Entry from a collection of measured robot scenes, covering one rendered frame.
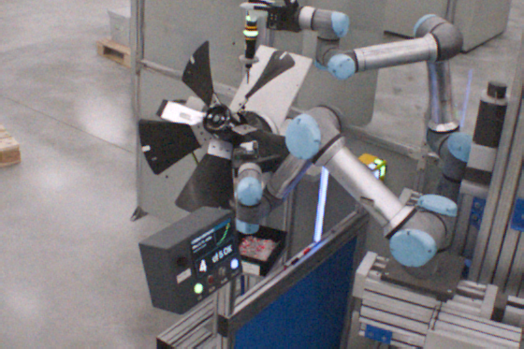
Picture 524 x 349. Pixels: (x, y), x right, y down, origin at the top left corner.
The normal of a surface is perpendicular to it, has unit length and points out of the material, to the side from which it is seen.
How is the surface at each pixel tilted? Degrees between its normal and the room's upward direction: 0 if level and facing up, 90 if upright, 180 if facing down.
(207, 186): 51
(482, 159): 90
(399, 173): 90
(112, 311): 0
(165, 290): 90
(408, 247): 94
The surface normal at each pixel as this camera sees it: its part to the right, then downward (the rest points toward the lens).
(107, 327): 0.07, -0.90
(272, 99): -0.41, -0.34
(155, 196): -0.59, 0.31
